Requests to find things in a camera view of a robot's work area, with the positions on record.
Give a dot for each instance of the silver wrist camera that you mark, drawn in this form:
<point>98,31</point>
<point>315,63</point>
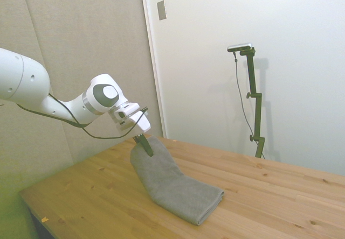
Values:
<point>124,124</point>

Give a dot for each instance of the grey towel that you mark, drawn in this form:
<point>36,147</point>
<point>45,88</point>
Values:
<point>175,188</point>

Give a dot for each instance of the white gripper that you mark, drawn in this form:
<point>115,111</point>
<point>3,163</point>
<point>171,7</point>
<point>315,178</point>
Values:
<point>141,123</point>

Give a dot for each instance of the black camera stand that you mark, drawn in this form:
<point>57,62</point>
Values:
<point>256,101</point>

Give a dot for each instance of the white door frame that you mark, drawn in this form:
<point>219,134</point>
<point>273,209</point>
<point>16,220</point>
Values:
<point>153,61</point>

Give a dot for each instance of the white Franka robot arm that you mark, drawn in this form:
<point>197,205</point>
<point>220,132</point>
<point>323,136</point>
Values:
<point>24,77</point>

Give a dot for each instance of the silver stereo camera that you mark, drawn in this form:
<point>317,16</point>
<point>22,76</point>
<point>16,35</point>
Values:
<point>240,46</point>

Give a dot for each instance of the grey wall plate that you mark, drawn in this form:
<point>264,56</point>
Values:
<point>162,10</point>

